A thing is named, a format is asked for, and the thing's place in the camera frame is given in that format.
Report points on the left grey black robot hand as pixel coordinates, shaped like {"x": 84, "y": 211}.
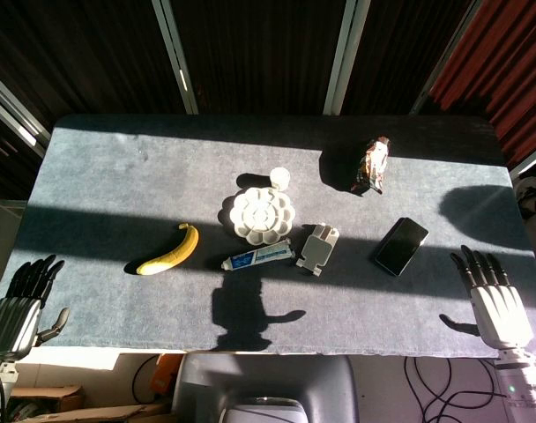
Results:
{"x": 12, "y": 321}

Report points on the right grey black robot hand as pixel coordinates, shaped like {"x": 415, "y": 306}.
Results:
{"x": 499, "y": 308}

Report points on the black smartphone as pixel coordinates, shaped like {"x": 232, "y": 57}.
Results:
{"x": 400, "y": 247}

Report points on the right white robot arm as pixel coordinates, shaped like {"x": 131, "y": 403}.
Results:
{"x": 523, "y": 388}

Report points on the white plastic phone stand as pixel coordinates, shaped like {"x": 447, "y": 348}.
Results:
{"x": 316, "y": 251}

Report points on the brown cardboard box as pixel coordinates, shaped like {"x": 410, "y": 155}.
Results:
{"x": 47, "y": 396}

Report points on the orange device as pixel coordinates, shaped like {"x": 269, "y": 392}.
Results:
{"x": 166, "y": 374}

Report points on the blue table cloth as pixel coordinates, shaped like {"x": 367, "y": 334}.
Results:
{"x": 118, "y": 185}

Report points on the yellow banana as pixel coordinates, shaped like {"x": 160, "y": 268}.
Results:
{"x": 180, "y": 253}

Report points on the crumpled foil snack bag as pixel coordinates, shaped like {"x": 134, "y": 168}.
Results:
{"x": 373, "y": 167}

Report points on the grey robot torso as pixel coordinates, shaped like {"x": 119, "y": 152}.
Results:
{"x": 268, "y": 383}

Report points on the blue white toothpaste tube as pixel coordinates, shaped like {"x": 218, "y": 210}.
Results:
{"x": 259, "y": 255}

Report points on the red curtain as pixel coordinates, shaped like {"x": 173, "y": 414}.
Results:
{"x": 510, "y": 57}

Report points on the small white cup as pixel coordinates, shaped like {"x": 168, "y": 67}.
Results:
{"x": 280, "y": 178}

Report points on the white flower-shaped paint palette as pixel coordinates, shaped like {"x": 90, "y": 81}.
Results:
{"x": 261, "y": 216}

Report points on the white window post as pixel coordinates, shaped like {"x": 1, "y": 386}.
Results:
{"x": 343, "y": 57}
{"x": 17, "y": 119}
{"x": 175, "y": 57}
{"x": 444, "y": 57}

